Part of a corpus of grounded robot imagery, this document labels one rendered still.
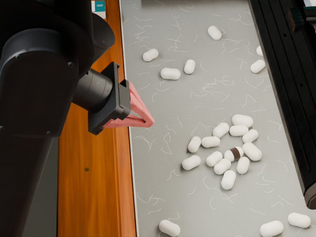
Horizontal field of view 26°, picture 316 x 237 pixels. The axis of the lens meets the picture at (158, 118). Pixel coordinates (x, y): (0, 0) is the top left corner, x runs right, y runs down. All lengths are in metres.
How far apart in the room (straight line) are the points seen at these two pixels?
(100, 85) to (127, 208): 0.21
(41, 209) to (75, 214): 0.97
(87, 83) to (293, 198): 0.38
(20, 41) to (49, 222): 1.66
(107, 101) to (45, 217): 1.05
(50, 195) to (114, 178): 0.97
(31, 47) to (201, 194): 0.78
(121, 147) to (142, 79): 0.18
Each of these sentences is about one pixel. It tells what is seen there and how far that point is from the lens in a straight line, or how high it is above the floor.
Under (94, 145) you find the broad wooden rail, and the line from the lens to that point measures 1.14.
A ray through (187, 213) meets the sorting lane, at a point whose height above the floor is 0.74.
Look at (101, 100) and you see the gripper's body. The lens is 0.98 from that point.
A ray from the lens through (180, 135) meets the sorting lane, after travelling 1.18.
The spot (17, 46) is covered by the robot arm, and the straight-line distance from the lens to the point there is 0.35.
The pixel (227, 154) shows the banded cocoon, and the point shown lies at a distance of 1.14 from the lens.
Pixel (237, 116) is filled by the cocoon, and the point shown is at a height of 0.76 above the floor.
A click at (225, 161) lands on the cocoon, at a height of 0.76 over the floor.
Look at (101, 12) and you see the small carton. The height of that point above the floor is 0.78.
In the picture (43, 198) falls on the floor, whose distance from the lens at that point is 2.05.
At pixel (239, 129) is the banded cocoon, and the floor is 0.76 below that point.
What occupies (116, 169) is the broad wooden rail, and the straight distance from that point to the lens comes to 1.10.
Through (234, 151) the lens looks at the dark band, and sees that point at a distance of 1.14.
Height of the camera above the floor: 1.62
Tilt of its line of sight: 47 degrees down
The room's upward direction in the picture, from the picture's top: straight up
